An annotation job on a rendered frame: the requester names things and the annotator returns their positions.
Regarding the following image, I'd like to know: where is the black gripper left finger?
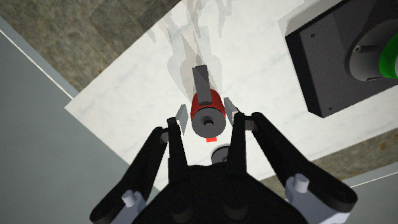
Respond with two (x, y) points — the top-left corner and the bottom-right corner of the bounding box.
(89, 104), (195, 224)

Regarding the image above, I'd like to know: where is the dark grey round disc with center stud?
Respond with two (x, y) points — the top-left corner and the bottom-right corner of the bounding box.
(211, 146), (230, 164)

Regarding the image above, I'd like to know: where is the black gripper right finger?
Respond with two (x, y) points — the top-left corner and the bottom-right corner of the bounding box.
(221, 97), (358, 224)

